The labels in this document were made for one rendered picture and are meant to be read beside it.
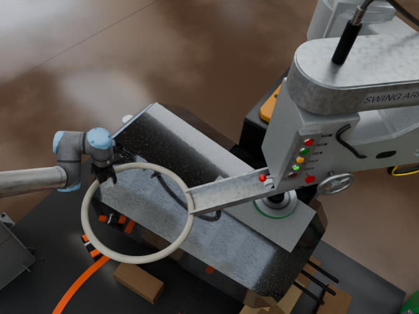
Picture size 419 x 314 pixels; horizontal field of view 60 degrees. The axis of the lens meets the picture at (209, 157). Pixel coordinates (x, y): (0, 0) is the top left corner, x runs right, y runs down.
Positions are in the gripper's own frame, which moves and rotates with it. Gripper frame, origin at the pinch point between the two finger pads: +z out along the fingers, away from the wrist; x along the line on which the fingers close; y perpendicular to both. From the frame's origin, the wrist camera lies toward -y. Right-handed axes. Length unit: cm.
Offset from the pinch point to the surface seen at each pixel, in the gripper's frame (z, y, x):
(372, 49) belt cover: -89, -64, 56
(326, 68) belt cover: -88, -46, 52
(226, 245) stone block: 11, -26, 57
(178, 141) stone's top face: 1.6, -41.8, -0.4
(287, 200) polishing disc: -5, -59, 61
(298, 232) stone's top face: -2, -52, 75
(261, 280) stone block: 13, -29, 79
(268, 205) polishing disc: -4, -50, 57
